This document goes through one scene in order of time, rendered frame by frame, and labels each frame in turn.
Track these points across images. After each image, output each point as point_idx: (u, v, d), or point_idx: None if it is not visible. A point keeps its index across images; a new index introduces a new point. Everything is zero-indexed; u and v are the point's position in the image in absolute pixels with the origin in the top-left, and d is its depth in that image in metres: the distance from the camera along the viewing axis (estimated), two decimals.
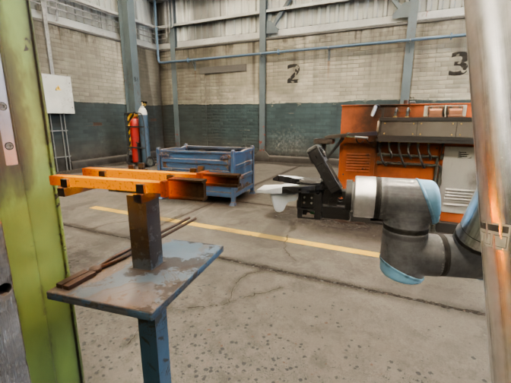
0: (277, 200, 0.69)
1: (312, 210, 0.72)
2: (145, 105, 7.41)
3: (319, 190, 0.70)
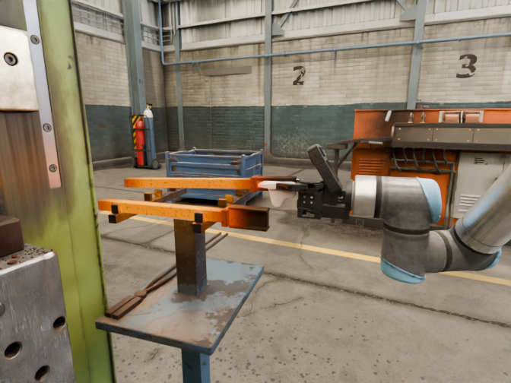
0: (274, 195, 0.74)
1: (312, 210, 0.72)
2: (150, 107, 7.38)
3: (319, 189, 0.70)
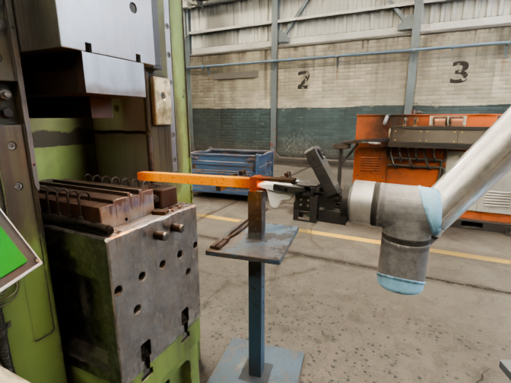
0: (272, 196, 0.73)
1: (309, 213, 0.71)
2: None
3: (316, 193, 0.69)
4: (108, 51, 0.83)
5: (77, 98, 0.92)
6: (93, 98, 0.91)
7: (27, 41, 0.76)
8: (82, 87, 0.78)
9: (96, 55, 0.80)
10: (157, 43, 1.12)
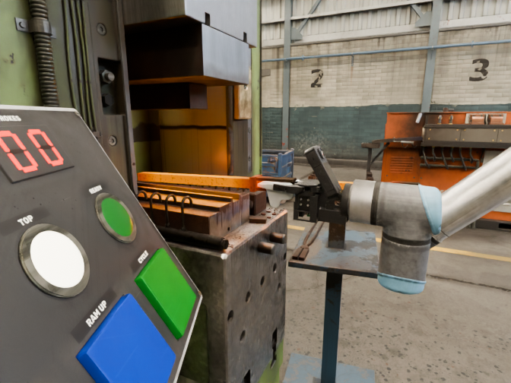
0: (272, 196, 0.73)
1: (309, 213, 0.71)
2: None
3: (316, 192, 0.69)
4: (223, 26, 0.68)
5: (172, 85, 0.77)
6: (192, 84, 0.76)
7: (134, 11, 0.61)
8: (198, 68, 0.64)
9: (214, 30, 0.65)
10: None
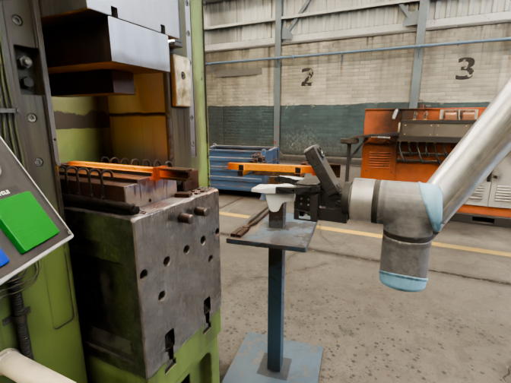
0: (272, 200, 0.70)
1: (309, 212, 0.71)
2: None
3: (316, 191, 0.69)
4: (134, 18, 0.77)
5: (99, 71, 0.87)
6: (115, 71, 0.86)
7: (49, 4, 0.71)
8: (107, 54, 0.73)
9: (122, 22, 0.74)
10: (179, 19, 1.07)
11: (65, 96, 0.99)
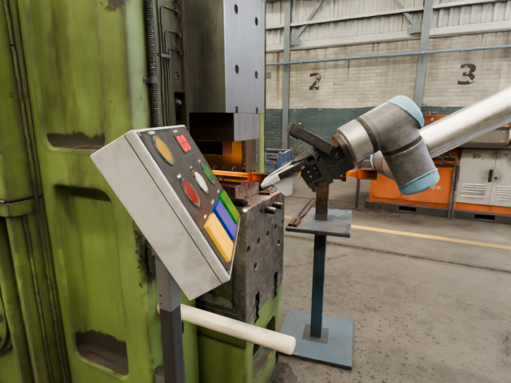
0: (281, 186, 0.74)
1: (321, 179, 0.74)
2: None
3: (317, 157, 0.73)
4: (244, 109, 1.14)
5: None
6: (223, 140, 1.22)
7: (195, 106, 1.07)
8: (231, 137, 1.09)
9: (239, 114, 1.11)
10: None
11: None
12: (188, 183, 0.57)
